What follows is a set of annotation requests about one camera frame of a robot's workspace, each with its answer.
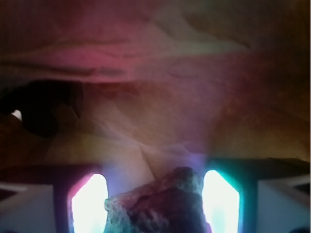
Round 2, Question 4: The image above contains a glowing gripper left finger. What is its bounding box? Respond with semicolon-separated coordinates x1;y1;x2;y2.
53;166;108;233

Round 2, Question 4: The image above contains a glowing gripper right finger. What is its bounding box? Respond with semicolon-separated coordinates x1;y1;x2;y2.
202;159;257;233

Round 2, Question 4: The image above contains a dark brown rock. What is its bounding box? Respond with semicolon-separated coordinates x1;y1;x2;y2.
105;167;212;233

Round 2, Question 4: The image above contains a brown paper bag liner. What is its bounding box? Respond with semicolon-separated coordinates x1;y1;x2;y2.
0;0;311;180

